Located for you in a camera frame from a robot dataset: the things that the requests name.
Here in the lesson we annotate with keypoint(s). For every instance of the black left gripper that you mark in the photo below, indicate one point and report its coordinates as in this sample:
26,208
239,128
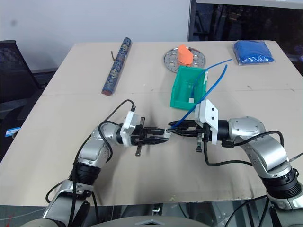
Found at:
139,136

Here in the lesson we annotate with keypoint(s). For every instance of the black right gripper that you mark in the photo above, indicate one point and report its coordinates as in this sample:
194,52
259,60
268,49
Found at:
205,133

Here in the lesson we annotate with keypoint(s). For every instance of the white coupler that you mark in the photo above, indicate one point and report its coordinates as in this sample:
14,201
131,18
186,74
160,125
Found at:
167,134
191,100

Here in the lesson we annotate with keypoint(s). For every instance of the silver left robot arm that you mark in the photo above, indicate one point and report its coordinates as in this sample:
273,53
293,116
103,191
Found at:
91,151

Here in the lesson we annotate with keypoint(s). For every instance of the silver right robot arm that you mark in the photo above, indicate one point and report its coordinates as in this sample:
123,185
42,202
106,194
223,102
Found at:
265,151

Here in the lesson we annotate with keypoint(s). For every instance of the green plastic bin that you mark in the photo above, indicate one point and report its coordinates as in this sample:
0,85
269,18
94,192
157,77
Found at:
181,93

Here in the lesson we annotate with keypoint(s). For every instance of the small white bin tag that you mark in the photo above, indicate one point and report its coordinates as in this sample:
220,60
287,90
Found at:
206,77

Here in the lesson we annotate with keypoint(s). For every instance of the perforated round metal plate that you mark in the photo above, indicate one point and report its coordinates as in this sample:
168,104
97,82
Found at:
171,60

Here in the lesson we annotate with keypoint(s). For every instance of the orange foam block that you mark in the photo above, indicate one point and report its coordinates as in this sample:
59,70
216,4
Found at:
184,55

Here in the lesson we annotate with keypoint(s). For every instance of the blue patterned rolled scroll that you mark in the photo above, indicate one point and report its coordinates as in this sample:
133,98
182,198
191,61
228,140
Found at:
117,65

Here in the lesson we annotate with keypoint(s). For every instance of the grey rounded robot housing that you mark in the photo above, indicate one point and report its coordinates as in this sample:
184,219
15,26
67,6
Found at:
151,222

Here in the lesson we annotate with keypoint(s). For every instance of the small brown hex key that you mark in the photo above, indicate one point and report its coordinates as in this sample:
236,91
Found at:
112,55

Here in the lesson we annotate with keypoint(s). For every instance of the blue filled plastic bag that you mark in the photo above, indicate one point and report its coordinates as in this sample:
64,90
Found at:
253,52

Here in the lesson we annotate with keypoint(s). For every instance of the large dark screen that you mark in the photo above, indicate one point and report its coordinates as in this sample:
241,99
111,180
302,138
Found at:
243,21

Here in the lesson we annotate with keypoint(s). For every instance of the blue and white label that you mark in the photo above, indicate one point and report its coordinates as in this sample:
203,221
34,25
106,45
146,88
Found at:
13,132

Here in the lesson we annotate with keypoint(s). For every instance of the black office chair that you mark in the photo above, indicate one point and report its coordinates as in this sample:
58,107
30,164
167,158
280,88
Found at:
14,78

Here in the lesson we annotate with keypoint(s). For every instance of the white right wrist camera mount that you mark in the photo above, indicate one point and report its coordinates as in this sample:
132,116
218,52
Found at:
208,113

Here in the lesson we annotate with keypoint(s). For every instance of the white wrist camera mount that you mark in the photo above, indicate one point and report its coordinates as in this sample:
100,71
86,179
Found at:
129,127
208,113

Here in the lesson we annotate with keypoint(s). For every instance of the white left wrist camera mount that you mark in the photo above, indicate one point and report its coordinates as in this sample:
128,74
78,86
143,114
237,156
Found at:
129,127

